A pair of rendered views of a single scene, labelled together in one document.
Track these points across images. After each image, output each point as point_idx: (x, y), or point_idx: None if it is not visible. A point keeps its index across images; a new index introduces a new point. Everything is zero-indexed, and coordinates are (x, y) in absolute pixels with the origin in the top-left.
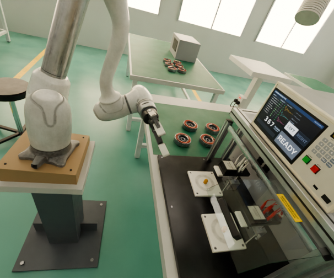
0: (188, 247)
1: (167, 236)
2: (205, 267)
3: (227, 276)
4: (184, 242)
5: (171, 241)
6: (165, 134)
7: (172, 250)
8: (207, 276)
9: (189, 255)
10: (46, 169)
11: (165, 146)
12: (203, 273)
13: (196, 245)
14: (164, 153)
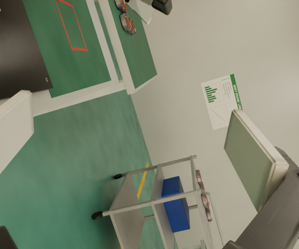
0: (6, 66)
1: None
2: (17, 40)
3: (13, 3)
4: (2, 73)
5: None
6: (233, 110)
7: (5, 101)
8: (24, 42)
9: (14, 66)
10: None
11: None
12: (24, 48)
13: None
14: (25, 126)
